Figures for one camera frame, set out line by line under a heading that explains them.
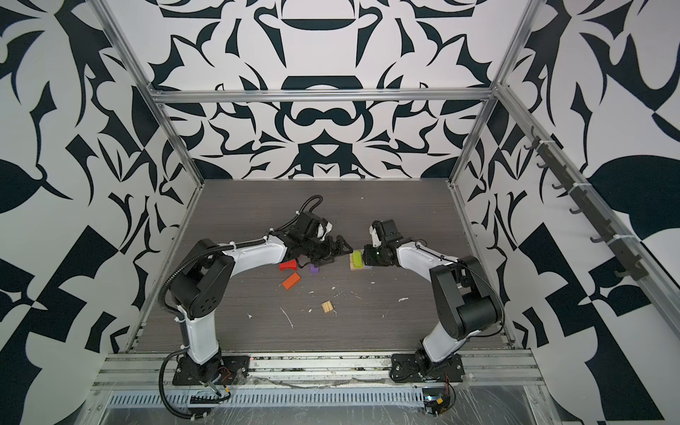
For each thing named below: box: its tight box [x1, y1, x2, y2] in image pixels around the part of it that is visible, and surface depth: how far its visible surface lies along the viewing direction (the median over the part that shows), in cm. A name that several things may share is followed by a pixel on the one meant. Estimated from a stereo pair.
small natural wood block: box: [320, 300, 334, 314], surface depth 87 cm
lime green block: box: [352, 250, 364, 269], surface depth 96 cm
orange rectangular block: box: [281, 271, 302, 291], surface depth 93 cm
